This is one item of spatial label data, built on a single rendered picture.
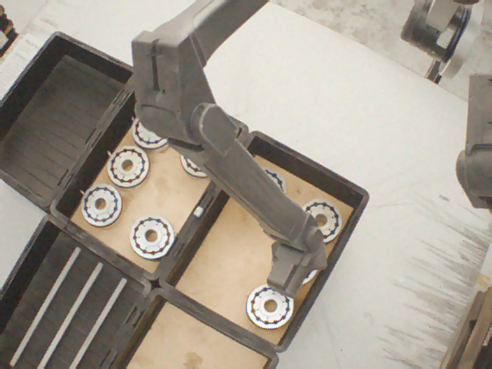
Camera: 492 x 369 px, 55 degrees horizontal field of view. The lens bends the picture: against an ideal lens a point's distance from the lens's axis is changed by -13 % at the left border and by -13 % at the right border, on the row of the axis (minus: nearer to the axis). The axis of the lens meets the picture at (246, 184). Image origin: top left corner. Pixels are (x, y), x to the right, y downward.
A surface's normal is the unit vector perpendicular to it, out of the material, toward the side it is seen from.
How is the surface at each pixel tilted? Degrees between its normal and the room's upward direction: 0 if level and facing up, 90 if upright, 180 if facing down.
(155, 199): 0
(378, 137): 0
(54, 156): 0
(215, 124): 63
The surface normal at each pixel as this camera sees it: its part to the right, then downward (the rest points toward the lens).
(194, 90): 0.79, 0.27
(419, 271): 0.02, -0.31
